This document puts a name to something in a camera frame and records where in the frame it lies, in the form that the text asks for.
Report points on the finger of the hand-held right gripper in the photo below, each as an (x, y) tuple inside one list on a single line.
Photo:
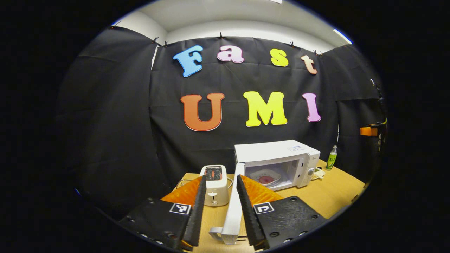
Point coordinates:
[(368, 131)]

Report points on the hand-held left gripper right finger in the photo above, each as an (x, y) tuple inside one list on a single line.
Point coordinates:
[(248, 214)]

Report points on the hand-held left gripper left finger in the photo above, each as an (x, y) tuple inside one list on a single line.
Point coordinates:
[(197, 214)]

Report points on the pink ham slice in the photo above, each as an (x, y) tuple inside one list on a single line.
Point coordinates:
[(267, 180)]

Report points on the white food tray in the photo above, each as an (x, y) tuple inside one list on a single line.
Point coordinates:
[(260, 174)]

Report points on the white microwave oven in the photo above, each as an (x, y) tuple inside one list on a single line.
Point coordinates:
[(274, 151)]

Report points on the white toaster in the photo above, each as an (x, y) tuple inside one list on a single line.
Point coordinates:
[(216, 193)]

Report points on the green drink bottle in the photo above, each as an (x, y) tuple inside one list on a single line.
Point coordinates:
[(331, 161)]

